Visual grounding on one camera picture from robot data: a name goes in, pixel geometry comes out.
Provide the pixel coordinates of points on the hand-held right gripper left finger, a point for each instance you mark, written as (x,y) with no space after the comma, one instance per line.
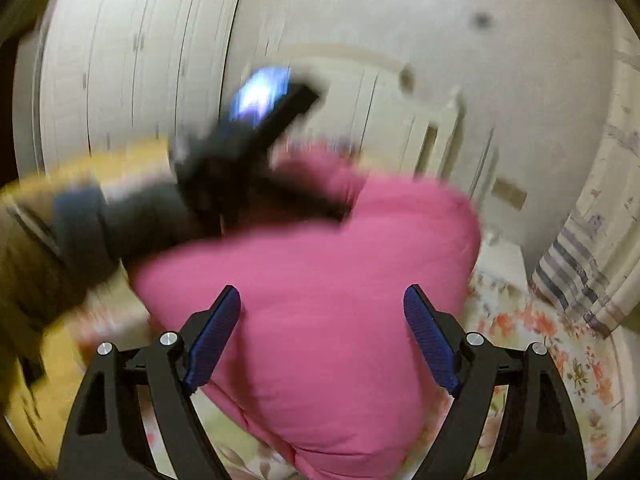
(212,341)

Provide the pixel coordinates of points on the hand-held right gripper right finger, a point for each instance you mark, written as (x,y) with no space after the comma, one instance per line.
(430,341)

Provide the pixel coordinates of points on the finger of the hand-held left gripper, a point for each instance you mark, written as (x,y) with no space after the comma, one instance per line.
(315,205)

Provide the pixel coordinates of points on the pink padded jacket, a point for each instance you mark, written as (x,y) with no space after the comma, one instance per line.
(310,285)

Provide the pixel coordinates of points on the beige pillow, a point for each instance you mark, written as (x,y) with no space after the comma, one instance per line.
(140,152)

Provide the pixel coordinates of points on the white nightstand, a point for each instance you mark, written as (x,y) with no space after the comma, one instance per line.
(502,260)

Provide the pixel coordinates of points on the floral bed sheet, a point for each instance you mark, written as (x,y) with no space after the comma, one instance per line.
(540,330)

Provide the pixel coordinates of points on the cream bed headboard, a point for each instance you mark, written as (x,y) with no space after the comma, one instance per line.
(390,105)

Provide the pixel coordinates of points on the white wardrobe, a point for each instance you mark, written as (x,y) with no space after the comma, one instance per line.
(125,60)

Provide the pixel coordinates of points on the striped floral curtain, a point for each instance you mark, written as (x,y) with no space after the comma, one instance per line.
(600,210)

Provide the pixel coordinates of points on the beige wall switch plate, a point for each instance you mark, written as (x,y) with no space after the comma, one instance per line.
(510,194)

